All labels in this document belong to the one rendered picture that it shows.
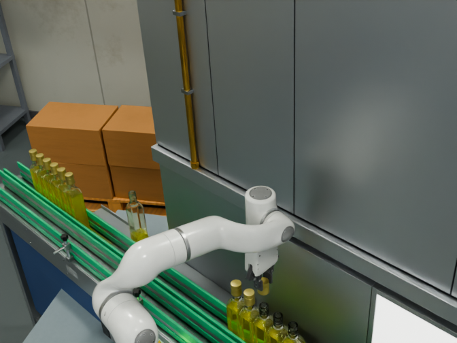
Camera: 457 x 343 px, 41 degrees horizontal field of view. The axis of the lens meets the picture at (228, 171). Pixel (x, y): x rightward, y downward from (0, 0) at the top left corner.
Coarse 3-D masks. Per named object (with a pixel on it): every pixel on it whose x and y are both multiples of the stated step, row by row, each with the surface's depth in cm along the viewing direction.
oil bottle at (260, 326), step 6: (258, 318) 191; (270, 318) 190; (258, 324) 190; (264, 324) 189; (270, 324) 190; (258, 330) 191; (264, 330) 189; (258, 336) 193; (264, 336) 191; (258, 342) 195; (264, 342) 192
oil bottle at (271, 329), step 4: (272, 324) 189; (268, 328) 189; (272, 328) 187; (284, 328) 187; (268, 332) 188; (272, 332) 187; (276, 332) 186; (280, 332) 186; (284, 332) 186; (268, 336) 189; (272, 336) 187; (276, 336) 186; (280, 336) 186; (268, 340) 190; (272, 340) 188; (276, 340) 186; (280, 340) 186
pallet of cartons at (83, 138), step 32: (32, 128) 422; (64, 128) 416; (96, 128) 413; (128, 128) 411; (64, 160) 431; (96, 160) 425; (128, 160) 420; (96, 192) 441; (128, 192) 438; (160, 192) 431
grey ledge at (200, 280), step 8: (104, 208) 277; (104, 216) 274; (112, 216) 273; (112, 224) 269; (120, 224) 269; (128, 224) 267; (128, 232) 264; (184, 264) 245; (184, 272) 241; (192, 272) 240; (192, 280) 237; (200, 280) 236; (208, 280) 236; (208, 288) 233; (216, 288) 233; (216, 296) 229; (224, 296) 229; (232, 296) 229
